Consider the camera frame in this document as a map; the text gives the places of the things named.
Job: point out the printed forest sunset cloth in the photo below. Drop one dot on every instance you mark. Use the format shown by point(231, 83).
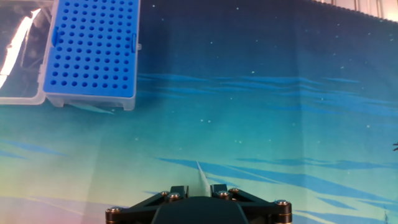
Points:
point(248, 124)

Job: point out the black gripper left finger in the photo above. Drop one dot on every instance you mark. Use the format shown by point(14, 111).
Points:
point(133, 214)

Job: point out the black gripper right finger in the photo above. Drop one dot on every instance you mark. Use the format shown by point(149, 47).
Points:
point(267, 214)

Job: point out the blue pipette tip rack box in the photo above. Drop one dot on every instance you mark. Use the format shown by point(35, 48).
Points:
point(90, 46)

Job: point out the small clear pipette tip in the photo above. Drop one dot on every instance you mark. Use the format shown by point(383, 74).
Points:
point(203, 182)

